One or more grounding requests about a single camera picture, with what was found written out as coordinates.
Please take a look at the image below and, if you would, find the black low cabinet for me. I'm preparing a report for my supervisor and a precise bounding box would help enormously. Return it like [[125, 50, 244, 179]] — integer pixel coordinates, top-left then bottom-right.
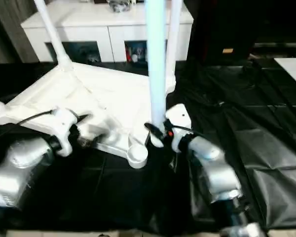
[[187, 0, 296, 65]]

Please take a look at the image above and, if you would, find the white flat board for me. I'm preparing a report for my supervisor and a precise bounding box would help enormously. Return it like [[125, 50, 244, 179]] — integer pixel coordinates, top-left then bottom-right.
[[273, 56, 296, 91]]

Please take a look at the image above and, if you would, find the white plastic table top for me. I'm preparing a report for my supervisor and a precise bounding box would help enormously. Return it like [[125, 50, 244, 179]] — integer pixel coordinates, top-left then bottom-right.
[[0, 61, 178, 170]]

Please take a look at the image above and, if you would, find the bag of black items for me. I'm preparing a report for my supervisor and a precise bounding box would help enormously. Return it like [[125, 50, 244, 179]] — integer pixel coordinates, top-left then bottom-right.
[[108, 0, 133, 13]]

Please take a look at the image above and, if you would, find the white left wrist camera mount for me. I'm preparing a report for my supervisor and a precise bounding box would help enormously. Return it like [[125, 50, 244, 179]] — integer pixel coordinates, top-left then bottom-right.
[[51, 107, 81, 158]]

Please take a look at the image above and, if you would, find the black left wrist camera cable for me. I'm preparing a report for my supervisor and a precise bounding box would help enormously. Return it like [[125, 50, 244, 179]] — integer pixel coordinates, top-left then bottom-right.
[[14, 110, 92, 127]]

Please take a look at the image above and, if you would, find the red and white container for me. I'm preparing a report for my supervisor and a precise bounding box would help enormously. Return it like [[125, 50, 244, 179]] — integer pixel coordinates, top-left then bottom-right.
[[125, 46, 139, 63]]

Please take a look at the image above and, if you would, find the black plastic mat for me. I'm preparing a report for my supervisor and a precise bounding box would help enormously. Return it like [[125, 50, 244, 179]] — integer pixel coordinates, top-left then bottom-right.
[[0, 59, 296, 233]]

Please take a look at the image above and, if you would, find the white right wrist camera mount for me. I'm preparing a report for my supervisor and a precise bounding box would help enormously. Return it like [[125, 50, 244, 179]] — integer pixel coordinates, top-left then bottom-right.
[[164, 103, 193, 154]]

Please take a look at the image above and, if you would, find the dark grey curtain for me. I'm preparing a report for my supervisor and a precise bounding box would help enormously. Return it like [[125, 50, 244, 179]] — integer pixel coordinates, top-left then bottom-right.
[[0, 0, 39, 64]]

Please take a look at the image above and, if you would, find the white sideboard cabinet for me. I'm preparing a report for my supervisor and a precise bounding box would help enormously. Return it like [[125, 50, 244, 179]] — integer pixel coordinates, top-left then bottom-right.
[[20, 0, 195, 64]]

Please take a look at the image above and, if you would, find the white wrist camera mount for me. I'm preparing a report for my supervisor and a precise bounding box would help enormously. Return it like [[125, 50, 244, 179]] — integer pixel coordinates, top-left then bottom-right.
[[51, 107, 81, 158], [164, 103, 193, 154]]

